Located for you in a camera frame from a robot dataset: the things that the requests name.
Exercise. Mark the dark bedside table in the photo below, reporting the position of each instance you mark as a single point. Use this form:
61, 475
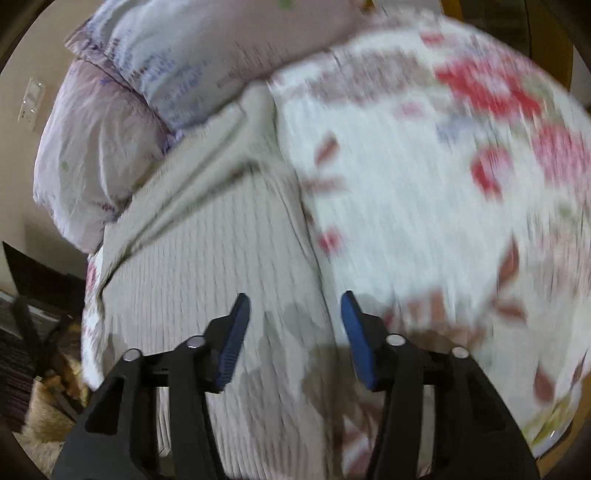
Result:
50, 291

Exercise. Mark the white wall socket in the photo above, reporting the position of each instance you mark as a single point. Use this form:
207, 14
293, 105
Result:
31, 103

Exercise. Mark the beige ribbed knit garment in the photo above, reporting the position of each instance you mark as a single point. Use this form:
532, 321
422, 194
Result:
222, 216

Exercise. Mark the floral white bed sheet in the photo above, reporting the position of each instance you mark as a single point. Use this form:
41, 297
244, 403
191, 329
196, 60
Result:
445, 180

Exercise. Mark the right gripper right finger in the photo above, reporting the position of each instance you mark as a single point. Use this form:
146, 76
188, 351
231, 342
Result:
475, 435

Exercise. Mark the white pillow with blue print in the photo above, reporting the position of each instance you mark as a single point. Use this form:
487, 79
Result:
187, 59

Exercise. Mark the lilac pillow with green dot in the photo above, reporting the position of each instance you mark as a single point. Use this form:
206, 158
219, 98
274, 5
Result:
98, 146

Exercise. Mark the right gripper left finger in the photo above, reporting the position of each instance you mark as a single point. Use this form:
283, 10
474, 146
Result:
115, 437

